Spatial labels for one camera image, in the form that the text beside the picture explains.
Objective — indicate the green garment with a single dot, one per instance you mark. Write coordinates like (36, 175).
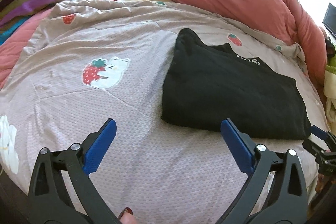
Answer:
(332, 61)

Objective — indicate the pink duvet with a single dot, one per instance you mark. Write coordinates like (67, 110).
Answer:
(285, 20)

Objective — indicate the pink quilted bedsheet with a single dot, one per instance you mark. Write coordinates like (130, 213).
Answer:
(13, 46)

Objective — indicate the beige strawberry bear quilt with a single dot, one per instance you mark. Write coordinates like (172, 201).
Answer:
(90, 60)

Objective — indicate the black long-sleeve shirt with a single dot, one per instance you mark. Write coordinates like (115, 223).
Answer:
(208, 84)

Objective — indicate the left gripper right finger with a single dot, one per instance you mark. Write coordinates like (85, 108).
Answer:
(275, 190)

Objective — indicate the cream fleece blanket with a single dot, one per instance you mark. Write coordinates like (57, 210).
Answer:
(330, 94)

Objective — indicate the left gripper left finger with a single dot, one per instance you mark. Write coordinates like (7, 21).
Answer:
(49, 199)

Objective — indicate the left hand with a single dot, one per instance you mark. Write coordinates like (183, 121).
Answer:
(127, 217)

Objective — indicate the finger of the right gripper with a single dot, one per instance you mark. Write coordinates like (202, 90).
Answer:
(318, 132)

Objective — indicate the black monitor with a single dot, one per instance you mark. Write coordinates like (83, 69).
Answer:
(329, 20)

